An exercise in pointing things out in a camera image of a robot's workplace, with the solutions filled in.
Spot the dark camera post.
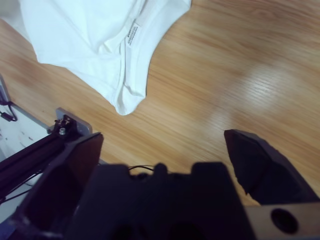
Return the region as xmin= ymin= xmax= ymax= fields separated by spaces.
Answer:
xmin=0 ymin=114 xmax=83 ymax=200

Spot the black base cable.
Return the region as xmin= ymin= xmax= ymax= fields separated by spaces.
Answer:
xmin=0 ymin=99 xmax=19 ymax=123

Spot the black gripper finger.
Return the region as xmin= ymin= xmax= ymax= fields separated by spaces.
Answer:
xmin=14 ymin=131 xmax=105 ymax=240
xmin=223 ymin=128 xmax=320 ymax=207

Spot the white t-shirt with black logo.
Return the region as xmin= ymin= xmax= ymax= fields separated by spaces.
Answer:
xmin=18 ymin=0 xmax=193 ymax=117

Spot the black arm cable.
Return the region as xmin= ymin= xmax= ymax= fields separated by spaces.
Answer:
xmin=127 ymin=164 xmax=156 ymax=174

